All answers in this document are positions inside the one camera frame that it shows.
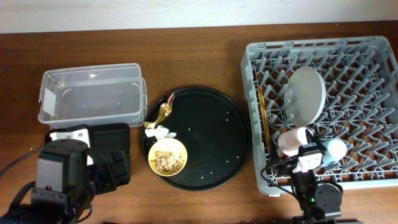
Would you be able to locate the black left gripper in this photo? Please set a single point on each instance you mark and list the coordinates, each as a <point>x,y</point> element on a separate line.
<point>113,165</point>

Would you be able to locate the gold foil wrapper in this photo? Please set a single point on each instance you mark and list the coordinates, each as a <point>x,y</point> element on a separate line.
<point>164,111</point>

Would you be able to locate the wooden chopstick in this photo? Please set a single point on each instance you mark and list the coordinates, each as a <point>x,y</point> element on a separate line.
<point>266,124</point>
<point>263,115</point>

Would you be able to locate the white round plate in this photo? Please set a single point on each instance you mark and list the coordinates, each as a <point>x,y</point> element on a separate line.
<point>305,95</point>

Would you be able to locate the light blue plastic cup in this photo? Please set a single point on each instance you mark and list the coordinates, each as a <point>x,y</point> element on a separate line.
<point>335,150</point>

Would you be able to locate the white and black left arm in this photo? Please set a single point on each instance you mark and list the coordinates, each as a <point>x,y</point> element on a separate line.
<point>66,185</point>

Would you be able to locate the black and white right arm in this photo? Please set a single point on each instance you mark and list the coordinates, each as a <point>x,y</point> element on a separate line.
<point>319,200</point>

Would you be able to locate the grey plastic dishwasher rack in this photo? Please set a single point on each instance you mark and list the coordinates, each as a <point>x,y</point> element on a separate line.
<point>360,75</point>

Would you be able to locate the black rectangular tray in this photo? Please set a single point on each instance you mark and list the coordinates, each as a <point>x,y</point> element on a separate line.
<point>111,137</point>

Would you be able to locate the yellow bowl with food scraps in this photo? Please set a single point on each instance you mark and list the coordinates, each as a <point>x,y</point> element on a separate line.
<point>167,157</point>

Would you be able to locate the crumpled white tissue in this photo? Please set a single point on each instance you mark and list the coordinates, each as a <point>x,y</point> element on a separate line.
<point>159,133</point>

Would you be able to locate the clear plastic bin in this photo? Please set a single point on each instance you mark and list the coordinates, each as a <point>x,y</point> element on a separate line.
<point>93,95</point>

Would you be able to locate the round black tray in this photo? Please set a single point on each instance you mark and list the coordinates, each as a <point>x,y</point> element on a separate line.
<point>216,134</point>

